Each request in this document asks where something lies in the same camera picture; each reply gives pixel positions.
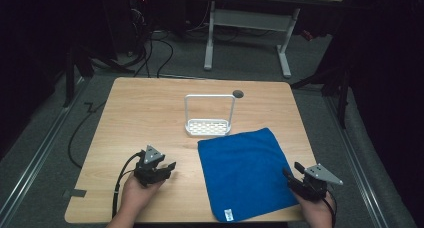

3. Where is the black metal stand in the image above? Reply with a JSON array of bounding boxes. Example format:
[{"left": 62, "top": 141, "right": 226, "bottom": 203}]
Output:
[
  {"left": 62, "top": 46, "right": 135, "bottom": 109},
  {"left": 289, "top": 66, "right": 352, "bottom": 130}
]

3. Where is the white rack with handle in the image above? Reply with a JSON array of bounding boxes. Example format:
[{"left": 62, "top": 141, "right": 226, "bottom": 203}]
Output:
[{"left": 183, "top": 93, "right": 237, "bottom": 138}]

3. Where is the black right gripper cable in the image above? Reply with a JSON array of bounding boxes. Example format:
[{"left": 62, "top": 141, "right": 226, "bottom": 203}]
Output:
[{"left": 320, "top": 189, "right": 338, "bottom": 228}]

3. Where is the small red object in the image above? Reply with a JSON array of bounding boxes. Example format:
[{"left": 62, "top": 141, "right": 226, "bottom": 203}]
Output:
[{"left": 300, "top": 29, "right": 315, "bottom": 42}]

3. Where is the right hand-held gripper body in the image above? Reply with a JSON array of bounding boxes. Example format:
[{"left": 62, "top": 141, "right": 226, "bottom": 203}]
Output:
[{"left": 289, "top": 163, "right": 344, "bottom": 203}]

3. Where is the white frame desk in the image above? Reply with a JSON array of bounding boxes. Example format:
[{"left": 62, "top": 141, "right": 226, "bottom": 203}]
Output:
[{"left": 203, "top": 0, "right": 344, "bottom": 79}]

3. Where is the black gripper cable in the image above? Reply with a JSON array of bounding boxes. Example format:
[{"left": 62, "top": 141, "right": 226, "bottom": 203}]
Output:
[
  {"left": 320, "top": 189, "right": 338, "bottom": 228},
  {"left": 111, "top": 152, "right": 145, "bottom": 220}
]

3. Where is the metal floor rail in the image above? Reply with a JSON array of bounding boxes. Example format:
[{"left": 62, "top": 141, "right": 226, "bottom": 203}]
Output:
[
  {"left": 0, "top": 77, "right": 88, "bottom": 224},
  {"left": 323, "top": 94, "right": 390, "bottom": 228}
]

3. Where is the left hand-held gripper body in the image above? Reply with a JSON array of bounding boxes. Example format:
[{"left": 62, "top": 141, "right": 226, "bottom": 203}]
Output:
[{"left": 133, "top": 144, "right": 166, "bottom": 189}]

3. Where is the blue cloth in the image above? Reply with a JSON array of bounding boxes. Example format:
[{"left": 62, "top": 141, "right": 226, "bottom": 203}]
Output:
[{"left": 196, "top": 126, "right": 300, "bottom": 224}]

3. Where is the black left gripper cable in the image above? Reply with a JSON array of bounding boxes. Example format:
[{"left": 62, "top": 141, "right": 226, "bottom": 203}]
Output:
[{"left": 111, "top": 152, "right": 145, "bottom": 220}]

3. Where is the person's left hand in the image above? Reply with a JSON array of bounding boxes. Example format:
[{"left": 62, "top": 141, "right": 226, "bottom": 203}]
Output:
[{"left": 117, "top": 173, "right": 166, "bottom": 223}]

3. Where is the person's right hand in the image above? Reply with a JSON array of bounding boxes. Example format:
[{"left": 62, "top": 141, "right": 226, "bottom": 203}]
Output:
[{"left": 294, "top": 191, "right": 337, "bottom": 228}]

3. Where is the bundle of black cables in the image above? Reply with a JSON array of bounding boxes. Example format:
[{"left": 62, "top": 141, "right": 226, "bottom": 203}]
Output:
[{"left": 128, "top": 0, "right": 175, "bottom": 79}]

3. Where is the black floor cable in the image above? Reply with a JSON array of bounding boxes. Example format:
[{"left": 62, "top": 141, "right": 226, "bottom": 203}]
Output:
[{"left": 67, "top": 101, "right": 108, "bottom": 170}]

